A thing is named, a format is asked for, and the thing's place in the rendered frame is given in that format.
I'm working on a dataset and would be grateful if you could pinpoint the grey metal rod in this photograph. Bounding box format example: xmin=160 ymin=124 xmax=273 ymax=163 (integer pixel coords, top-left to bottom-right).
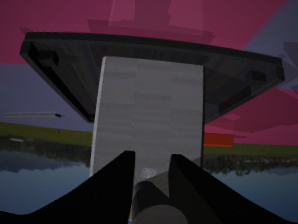
xmin=4 ymin=113 xmax=61 ymax=119

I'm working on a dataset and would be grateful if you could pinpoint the dark grey cylinder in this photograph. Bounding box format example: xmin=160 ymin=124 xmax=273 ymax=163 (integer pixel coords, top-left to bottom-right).
xmin=132 ymin=181 xmax=189 ymax=224

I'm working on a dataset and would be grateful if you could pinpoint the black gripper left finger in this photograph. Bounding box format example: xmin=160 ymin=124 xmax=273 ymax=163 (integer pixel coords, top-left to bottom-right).
xmin=0 ymin=151 xmax=136 ymax=224

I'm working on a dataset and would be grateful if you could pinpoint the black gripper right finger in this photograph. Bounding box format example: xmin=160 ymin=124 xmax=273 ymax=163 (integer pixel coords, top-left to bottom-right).
xmin=168 ymin=153 xmax=298 ymax=224

